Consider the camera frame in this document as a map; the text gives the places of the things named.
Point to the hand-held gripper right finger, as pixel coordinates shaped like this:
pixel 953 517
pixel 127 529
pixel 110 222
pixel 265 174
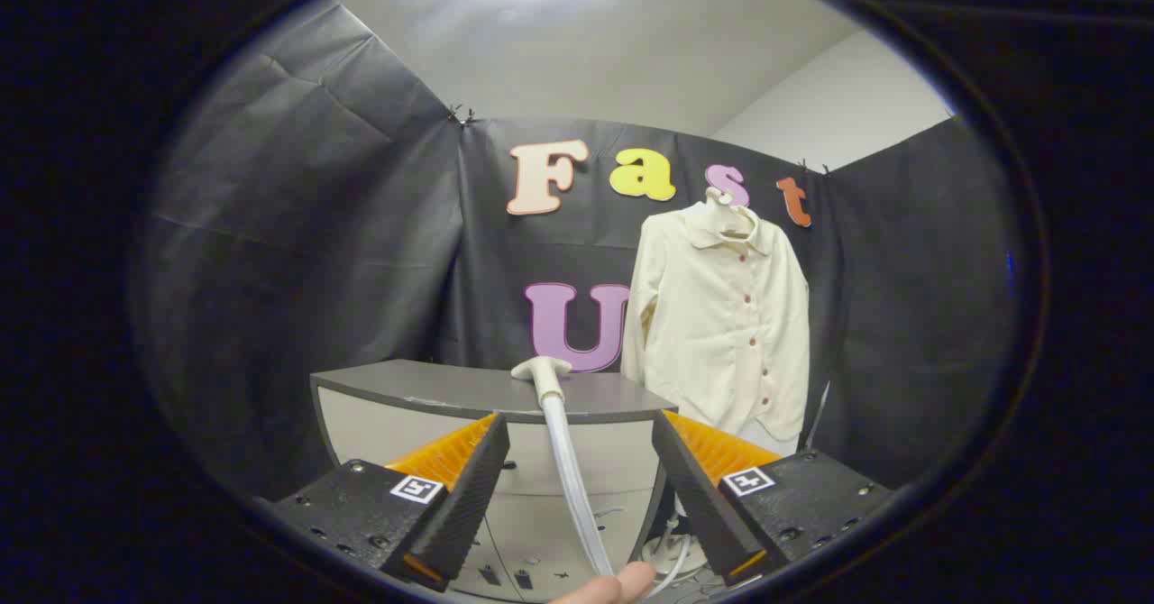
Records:
pixel 694 487

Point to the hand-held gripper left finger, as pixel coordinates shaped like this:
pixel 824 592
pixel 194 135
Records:
pixel 469 496

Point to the white garment steamer base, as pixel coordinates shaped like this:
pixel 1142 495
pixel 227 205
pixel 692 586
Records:
pixel 669 552

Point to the white garment steamer head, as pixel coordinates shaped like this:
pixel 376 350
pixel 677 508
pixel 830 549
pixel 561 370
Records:
pixel 541 371

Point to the cream button-up shirt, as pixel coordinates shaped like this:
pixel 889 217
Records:
pixel 712 334

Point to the thin grey steamer pole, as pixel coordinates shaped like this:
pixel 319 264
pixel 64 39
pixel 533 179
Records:
pixel 820 415

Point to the grey curved cabinet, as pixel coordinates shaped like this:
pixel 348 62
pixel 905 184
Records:
pixel 433 388

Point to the white plastic hanger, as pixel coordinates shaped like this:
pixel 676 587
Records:
pixel 732 218

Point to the black backdrop cloth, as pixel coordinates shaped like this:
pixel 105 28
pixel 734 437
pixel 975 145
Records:
pixel 315 252

